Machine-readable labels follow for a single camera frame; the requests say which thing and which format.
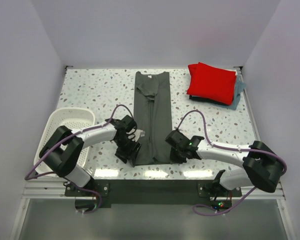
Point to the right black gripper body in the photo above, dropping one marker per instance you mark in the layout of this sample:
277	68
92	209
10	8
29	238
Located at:
176	157

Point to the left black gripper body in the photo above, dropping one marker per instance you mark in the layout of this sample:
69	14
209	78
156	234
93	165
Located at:
125	148

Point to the grey t shirt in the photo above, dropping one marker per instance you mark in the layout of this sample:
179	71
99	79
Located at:
152	113

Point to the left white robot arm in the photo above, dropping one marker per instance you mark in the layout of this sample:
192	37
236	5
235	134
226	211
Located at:
62	150

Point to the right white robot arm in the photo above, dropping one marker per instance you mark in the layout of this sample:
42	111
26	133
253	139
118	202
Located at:
258	165

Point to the folded black t shirt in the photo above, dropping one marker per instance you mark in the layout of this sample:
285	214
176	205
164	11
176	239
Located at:
207	100

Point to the white plastic basket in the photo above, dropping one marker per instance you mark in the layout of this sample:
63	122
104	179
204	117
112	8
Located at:
73	118

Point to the folded red t shirt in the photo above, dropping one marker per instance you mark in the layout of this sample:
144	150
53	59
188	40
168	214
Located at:
211	83

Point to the folded light blue t shirt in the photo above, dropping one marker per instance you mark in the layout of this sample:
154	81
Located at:
239	87

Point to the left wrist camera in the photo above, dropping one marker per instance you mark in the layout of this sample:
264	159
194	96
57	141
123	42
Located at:
139	134

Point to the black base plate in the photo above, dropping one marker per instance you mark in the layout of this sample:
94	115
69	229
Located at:
160	192

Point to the aluminium frame rail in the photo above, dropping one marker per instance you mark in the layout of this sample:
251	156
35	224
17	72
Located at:
109	93

